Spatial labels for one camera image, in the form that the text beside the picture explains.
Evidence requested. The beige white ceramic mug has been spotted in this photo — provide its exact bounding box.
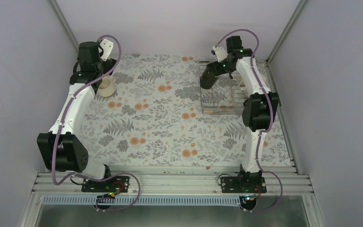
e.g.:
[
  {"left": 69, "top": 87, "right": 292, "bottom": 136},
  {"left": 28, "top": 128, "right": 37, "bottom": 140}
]
[{"left": 97, "top": 76, "right": 117, "bottom": 97}]

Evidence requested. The black matte mug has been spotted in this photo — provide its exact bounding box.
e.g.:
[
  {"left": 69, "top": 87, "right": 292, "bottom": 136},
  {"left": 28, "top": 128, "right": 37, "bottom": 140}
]
[{"left": 200, "top": 69, "right": 219, "bottom": 90}]

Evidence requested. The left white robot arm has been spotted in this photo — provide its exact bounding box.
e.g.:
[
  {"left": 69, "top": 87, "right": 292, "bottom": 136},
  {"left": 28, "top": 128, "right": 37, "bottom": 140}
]
[{"left": 37, "top": 39, "right": 117, "bottom": 192}]

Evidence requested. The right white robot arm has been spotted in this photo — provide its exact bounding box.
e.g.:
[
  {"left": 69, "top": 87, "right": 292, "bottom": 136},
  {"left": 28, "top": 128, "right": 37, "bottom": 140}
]
[{"left": 199, "top": 35, "right": 279, "bottom": 192}]

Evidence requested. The yellow white cup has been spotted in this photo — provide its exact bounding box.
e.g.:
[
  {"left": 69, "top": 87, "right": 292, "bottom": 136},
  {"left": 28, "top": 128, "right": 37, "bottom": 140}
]
[{"left": 239, "top": 81, "right": 246, "bottom": 89}]

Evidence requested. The floral patterned table mat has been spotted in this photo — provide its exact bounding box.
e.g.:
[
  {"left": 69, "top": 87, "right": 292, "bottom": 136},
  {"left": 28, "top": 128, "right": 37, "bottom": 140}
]
[{"left": 75, "top": 53, "right": 292, "bottom": 167}]

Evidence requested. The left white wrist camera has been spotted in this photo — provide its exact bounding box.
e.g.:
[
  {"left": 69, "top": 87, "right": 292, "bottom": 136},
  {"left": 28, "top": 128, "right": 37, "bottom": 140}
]
[{"left": 98, "top": 39, "right": 114, "bottom": 61}]

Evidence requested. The metal wire dish rack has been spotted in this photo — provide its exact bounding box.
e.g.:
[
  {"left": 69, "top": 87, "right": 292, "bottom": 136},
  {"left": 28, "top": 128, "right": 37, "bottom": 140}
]
[{"left": 199, "top": 57, "right": 272, "bottom": 117}]

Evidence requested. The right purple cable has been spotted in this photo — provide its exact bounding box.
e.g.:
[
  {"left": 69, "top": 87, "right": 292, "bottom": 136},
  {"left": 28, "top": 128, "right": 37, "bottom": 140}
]
[{"left": 215, "top": 28, "right": 284, "bottom": 214}]

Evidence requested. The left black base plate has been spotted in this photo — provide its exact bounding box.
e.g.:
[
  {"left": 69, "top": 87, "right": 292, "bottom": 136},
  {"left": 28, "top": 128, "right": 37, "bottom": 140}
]
[{"left": 81, "top": 175, "right": 130, "bottom": 193}]

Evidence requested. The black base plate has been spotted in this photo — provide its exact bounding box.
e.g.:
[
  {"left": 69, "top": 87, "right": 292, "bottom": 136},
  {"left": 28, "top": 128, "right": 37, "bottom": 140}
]
[
  {"left": 81, "top": 175, "right": 130, "bottom": 193},
  {"left": 219, "top": 176, "right": 267, "bottom": 193}
]

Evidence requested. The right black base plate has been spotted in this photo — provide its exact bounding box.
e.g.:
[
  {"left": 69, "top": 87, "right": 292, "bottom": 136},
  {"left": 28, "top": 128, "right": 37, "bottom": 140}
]
[{"left": 219, "top": 176, "right": 267, "bottom": 193}]

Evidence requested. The aluminium mounting rail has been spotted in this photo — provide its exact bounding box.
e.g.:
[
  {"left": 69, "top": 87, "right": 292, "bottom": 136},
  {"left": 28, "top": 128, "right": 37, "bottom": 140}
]
[{"left": 32, "top": 166, "right": 314, "bottom": 196}]

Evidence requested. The slotted grey cable duct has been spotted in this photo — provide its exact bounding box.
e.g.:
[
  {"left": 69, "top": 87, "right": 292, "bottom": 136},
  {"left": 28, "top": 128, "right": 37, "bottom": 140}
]
[{"left": 41, "top": 195, "right": 241, "bottom": 206}]

